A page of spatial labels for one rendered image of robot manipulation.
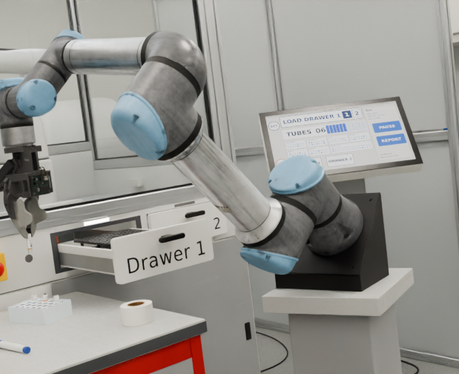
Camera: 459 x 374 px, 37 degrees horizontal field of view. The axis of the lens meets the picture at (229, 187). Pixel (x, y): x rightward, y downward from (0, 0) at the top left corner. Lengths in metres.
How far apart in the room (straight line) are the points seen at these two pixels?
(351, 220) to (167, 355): 0.51
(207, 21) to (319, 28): 1.24
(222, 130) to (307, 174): 0.85
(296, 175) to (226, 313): 0.93
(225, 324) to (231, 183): 1.05
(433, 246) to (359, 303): 1.68
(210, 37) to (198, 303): 0.86
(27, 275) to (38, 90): 0.60
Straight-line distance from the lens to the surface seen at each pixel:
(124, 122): 1.21
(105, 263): 1.74
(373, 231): 1.62
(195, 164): 1.27
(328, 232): 1.57
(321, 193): 1.50
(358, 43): 3.31
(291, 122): 2.48
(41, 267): 1.94
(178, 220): 2.14
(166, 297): 2.16
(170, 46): 1.26
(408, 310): 3.34
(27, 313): 1.69
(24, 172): 1.63
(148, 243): 1.70
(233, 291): 2.32
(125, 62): 1.39
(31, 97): 1.51
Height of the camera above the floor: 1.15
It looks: 5 degrees down
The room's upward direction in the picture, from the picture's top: 7 degrees counter-clockwise
